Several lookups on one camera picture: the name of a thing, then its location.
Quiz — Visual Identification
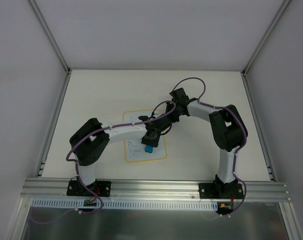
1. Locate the blue foam whiteboard eraser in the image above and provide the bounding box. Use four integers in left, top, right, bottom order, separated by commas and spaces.
144, 145, 154, 154

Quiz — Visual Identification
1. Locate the yellow framed small whiteboard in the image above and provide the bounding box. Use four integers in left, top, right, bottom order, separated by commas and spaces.
122, 109, 168, 163

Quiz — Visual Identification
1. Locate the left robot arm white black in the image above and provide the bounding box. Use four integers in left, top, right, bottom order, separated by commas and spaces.
69, 113, 176, 196

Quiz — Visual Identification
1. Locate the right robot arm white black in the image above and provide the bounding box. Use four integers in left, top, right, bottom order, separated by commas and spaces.
169, 87, 248, 199

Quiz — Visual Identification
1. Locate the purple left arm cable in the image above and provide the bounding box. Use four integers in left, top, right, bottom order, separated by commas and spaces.
66, 100, 177, 216

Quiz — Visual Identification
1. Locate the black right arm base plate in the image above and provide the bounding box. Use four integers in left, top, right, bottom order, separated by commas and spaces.
198, 182, 244, 200

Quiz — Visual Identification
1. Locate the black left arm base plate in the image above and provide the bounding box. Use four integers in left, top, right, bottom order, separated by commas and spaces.
66, 179, 112, 197

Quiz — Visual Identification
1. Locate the white slotted cable duct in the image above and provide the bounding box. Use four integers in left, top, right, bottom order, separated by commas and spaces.
31, 198, 218, 212

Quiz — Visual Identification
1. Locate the aluminium mounting rail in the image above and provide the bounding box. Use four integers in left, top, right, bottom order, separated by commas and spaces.
20, 177, 292, 202

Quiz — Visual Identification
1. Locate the right aluminium frame post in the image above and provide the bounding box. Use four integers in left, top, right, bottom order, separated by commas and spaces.
242, 0, 292, 77

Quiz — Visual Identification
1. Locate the aluminium frame post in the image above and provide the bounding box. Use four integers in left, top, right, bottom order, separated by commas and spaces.
27, 0, 71, 74
242, 0, 292, 77

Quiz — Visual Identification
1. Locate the left aluminium frame post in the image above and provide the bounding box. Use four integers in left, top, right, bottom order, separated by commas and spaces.
27, 0, 71, 74

